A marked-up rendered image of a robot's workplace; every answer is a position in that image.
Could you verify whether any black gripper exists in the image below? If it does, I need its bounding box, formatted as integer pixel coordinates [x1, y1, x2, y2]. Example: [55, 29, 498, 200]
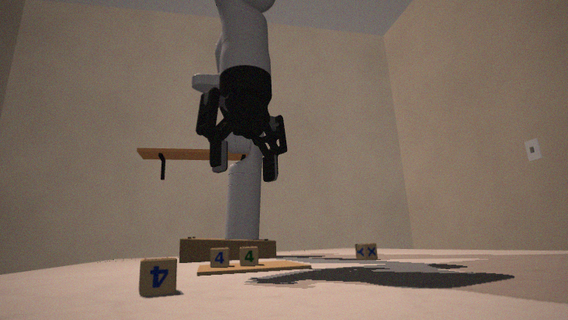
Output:
[196, 65, 287, 182]

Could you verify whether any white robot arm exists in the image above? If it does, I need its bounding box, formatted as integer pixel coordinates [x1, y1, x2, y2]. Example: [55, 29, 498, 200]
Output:
[192, 0, 275, 240]

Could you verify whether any tan rectangular mat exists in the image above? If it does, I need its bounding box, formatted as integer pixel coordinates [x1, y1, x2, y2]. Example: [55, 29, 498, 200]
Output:
[197, 261, 311, 276]

